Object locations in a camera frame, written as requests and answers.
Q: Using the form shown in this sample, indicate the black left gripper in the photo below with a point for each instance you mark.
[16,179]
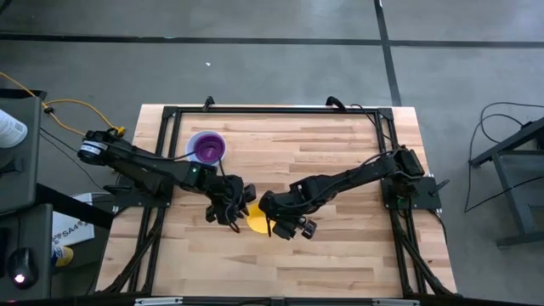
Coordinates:
[229,191]

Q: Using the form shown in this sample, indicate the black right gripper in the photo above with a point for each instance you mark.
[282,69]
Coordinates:
[278,206]

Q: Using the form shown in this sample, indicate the purple translucent bowl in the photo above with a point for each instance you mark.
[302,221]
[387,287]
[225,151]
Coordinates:
[209,149]

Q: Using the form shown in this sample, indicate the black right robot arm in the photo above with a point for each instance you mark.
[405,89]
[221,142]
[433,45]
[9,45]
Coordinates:
[361,172]

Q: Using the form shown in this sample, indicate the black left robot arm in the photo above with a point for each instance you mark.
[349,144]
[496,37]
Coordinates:
[140,163]

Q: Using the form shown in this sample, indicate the yellow plate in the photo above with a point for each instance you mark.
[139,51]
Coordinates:
[257,223]

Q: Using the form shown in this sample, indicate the white cardboard box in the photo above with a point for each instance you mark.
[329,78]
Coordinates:
[72,227]

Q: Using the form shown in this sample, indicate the yellow blue white item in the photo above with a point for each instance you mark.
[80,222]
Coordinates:
[63,256]

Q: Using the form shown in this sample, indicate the dark grey desk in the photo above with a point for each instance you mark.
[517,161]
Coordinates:
[21,178]

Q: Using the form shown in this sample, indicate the black computer mouse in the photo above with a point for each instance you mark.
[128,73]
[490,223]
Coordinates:
[22,268]

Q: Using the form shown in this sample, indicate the dark grey metal cart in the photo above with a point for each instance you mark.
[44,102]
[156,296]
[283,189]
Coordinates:
[514,170]

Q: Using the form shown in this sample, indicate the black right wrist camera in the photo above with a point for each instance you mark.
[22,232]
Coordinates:
[293,229]

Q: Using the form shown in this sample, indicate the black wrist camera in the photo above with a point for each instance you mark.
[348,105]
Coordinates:
[293,229]
[217,216]

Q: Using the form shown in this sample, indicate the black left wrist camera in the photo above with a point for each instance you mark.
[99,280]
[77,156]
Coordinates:
[217,216]

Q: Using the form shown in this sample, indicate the black aluminium table frame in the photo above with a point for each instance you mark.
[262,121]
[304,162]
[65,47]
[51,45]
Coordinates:
[276,111]

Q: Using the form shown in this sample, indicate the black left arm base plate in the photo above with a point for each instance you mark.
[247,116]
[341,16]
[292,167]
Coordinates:
[127,199]

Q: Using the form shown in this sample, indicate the silver frame bracket strip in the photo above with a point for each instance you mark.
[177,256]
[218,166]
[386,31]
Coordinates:
[395,302]
[158,301]

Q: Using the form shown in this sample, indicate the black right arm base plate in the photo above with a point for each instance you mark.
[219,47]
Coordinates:
[421,195]

